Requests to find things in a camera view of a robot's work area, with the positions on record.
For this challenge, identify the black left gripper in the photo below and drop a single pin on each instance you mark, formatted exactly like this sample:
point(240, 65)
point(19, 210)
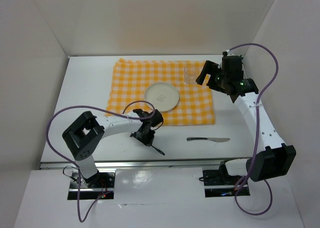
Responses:
point(147, 141)

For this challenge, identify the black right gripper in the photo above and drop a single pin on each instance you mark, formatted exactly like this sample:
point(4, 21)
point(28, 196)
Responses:
point(210, 67)

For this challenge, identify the silver fork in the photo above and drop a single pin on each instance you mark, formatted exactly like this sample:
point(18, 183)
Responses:
point(158, 150)

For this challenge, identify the clear plastic cup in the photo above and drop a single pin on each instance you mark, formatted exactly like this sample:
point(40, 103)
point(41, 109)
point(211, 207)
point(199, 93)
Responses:
point(190, 72)

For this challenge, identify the cream round plate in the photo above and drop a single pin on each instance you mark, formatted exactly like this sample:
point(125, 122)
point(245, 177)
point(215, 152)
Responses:
point(163, 96)

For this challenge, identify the yellow white checkered cloth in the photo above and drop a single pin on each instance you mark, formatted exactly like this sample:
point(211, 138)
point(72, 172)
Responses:
point(131, 78)

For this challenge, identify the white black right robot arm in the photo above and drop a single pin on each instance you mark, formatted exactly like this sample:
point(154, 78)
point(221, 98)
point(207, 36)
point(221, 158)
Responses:
point(272, 157)

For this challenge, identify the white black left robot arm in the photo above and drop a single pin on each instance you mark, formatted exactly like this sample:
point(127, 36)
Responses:
point(84, 134)

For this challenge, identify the silver table knife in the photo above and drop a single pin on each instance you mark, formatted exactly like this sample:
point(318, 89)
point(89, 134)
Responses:
point(218, 140)

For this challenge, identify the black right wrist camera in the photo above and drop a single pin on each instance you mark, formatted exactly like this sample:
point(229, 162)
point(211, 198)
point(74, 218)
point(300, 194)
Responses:
point(232, 66)

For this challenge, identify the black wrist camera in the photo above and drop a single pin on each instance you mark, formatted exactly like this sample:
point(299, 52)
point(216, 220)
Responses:
point(156, 120)
point(232, 66)

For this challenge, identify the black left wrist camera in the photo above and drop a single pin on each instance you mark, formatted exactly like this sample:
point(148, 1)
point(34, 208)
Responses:
point(156, 120)

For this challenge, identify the aluminium right side rail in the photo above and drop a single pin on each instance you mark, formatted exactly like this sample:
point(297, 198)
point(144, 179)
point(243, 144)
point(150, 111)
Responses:
point(261, 69)

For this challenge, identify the aluminium rail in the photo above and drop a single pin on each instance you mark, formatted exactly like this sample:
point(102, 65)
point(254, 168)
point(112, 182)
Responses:
point(261, 69)
point(158, 163)

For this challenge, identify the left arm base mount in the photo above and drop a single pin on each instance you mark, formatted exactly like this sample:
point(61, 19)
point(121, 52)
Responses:
point(103, 187)

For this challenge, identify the aluminium front rail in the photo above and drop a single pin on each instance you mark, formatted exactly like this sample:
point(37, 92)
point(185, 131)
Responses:
point(158, 163)

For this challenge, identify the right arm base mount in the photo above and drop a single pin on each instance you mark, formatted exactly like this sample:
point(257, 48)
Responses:
point(218, 183)

